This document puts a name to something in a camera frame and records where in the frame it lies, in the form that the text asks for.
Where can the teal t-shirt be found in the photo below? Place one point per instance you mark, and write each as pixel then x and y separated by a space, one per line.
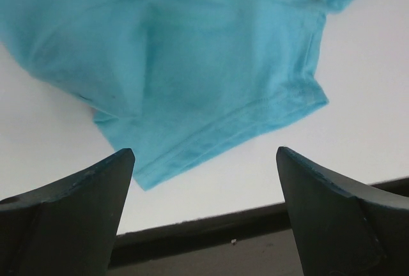
pixel 177 81

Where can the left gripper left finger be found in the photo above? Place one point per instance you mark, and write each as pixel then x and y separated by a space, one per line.
pixel 69 226

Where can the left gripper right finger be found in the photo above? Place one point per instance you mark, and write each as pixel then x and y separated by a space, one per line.
pixel 342 226

